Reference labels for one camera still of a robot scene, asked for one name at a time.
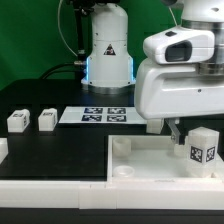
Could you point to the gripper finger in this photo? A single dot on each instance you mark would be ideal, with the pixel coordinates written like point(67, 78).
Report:
point(176, 136)

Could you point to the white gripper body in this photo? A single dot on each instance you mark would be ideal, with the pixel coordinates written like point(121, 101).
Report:
point(175, 91)

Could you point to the white square table top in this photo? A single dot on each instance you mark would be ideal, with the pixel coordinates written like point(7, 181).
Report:
point(136, 157)

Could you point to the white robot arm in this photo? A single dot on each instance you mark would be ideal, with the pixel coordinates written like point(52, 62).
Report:
point(198, 40)

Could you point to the white tag sheet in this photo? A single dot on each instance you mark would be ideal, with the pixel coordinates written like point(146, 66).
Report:
point(102, 115)

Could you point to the white left fence block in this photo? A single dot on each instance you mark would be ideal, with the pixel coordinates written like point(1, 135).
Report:
point(3, 149)

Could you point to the white front fence rail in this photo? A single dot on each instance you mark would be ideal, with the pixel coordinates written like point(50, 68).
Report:
point(206, 195)

